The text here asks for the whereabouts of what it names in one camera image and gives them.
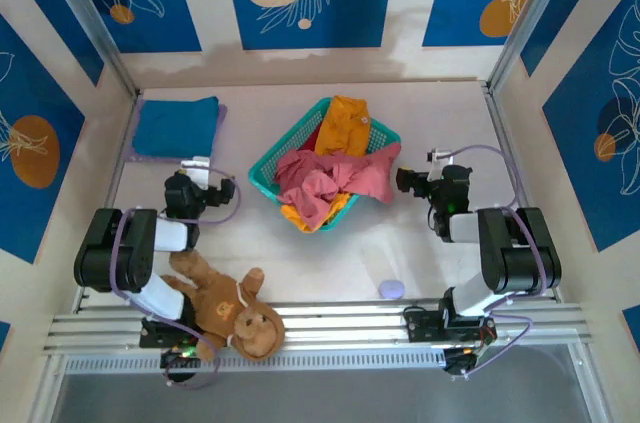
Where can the teal plastic basket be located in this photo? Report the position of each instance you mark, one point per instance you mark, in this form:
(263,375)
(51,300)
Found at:
(280,143)

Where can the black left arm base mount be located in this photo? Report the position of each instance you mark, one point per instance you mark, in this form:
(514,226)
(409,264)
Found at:
(152,335)

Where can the lavender cloth mat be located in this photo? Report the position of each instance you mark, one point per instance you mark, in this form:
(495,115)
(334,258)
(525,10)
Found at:
(155,160)

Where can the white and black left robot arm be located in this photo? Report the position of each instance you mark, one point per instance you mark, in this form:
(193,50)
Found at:
(115,248)

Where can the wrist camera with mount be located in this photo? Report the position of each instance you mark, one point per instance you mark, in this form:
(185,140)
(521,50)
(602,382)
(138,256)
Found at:
(196,165)
(442,157)

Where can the red t-shirt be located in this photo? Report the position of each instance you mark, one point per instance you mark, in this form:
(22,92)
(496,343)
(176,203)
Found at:
(311,139)

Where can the orange t-shirt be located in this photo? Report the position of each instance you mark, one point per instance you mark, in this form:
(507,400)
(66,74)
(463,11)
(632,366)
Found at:
(345,128)

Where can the aluminium table side rail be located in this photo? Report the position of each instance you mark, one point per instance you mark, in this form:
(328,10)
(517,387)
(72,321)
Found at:
(119,168)
(500,118)

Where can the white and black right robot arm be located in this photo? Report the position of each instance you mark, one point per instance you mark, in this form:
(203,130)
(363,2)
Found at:
(520,253)

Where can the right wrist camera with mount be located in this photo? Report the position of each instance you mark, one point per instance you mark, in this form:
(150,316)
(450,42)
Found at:
(442,157)

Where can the folded blue t-shirt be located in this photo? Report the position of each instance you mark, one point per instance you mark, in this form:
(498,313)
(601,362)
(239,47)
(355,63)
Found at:
(175,125)

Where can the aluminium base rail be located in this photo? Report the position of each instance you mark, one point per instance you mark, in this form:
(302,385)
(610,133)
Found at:
(340,328)

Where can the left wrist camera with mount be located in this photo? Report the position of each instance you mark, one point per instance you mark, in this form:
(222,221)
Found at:
(196,165)

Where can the small lavender oval object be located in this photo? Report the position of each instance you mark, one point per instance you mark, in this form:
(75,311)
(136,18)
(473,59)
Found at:
(391,289)

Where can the aluminium frame post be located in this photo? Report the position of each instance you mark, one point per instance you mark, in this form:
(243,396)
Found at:
(535,13)
(87,13)

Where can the brown teddy bear plush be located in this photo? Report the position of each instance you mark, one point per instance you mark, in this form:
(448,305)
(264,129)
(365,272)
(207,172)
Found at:
(220,303)

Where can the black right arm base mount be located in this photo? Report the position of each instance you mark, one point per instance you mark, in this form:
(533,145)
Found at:
(425,325)

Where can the pink polo shirt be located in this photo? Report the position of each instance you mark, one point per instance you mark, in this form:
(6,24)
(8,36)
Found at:
(320,183)

